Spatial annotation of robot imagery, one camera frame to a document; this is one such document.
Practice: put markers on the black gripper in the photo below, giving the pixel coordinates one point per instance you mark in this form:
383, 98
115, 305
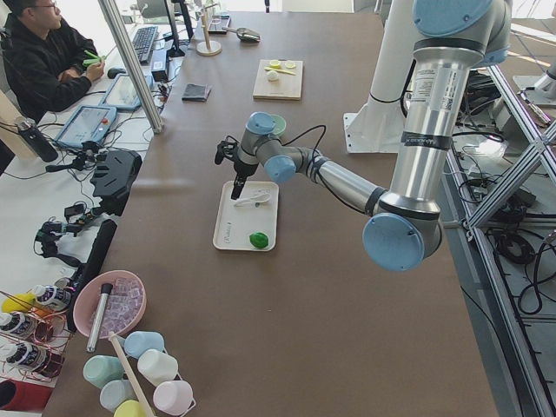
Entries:
241, 168

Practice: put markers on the white ceramic spoon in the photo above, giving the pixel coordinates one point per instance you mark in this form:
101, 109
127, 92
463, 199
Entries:
256, 199

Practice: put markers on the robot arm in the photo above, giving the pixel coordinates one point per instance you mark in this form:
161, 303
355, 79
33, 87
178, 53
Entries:
403, 225

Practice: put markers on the pale green bowl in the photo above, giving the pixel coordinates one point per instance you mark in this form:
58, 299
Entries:
280, 124

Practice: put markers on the pink bowl with cubes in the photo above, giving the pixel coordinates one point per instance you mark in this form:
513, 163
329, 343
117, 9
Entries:
125, 306

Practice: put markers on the metal tube in bowl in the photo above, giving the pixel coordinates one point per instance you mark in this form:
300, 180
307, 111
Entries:
97, 324

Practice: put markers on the white rectangular tray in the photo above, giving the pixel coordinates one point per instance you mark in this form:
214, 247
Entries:
233, 224

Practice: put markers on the green lime toy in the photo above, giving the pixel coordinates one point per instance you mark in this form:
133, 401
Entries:
259, 240

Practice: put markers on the grey folded cloth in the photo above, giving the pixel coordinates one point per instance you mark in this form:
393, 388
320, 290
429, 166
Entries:
196, 92

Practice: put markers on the bamboo cutting board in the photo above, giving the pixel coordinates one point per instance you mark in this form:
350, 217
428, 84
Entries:
287, 87

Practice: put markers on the black plastic housing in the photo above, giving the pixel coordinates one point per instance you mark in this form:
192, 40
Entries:
115, 172

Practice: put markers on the yellow plastic knife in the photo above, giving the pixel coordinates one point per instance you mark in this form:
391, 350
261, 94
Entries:
280, 71

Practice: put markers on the wooden mug tree stand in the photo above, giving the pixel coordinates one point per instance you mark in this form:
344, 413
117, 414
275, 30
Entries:
207, 47

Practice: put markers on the black monitor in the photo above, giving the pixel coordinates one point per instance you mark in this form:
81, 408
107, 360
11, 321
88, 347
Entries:
179, 46

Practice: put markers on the blue teach pendant far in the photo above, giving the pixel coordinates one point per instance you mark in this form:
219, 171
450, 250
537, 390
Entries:
121, 94

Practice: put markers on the blue teach pendant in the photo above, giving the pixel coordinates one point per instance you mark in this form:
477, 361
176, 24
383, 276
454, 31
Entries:
121, 94
87, 124

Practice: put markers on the silver metal scoop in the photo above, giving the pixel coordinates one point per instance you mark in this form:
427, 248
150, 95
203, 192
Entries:
245, 35

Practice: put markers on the blue teach pendant near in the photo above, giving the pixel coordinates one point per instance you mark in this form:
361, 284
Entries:
87, 124

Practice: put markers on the computer mouse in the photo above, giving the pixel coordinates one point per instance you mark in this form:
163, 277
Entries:
114, 72

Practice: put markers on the black keyboard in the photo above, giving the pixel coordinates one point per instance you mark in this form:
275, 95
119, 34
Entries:
143, 41

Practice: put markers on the light blue cup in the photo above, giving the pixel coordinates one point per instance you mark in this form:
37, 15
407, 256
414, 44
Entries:
139, 342

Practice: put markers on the wooden cup rack pole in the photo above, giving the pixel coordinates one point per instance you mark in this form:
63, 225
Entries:
113, 339

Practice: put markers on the white cup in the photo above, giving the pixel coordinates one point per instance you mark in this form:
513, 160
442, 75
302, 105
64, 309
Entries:
157, 367

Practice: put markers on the pink cup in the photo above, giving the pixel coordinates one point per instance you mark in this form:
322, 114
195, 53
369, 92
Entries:
174, 397

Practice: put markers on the black water bottle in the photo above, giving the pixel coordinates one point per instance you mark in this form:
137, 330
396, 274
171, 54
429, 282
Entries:
31, 134

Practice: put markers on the seated person black hoodie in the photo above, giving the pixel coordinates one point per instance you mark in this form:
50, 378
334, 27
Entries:
44, 62

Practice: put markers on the mint green cup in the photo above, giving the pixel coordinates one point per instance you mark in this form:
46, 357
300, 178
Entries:
99, 370

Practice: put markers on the grey blue cup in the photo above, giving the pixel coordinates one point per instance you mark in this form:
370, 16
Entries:
114, 393

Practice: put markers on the yellow cup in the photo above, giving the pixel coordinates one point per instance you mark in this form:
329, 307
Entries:
130, 408

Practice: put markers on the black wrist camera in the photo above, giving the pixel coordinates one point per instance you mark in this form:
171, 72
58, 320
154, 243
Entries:
225, 150

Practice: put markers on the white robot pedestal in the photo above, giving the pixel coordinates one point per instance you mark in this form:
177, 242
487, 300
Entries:
378, 125

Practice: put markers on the aluminium frame post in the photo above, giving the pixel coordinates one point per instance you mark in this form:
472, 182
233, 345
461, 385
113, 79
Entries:
117, 29

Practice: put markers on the copper wire bottle rack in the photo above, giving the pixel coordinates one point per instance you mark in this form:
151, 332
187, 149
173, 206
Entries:
33, 339

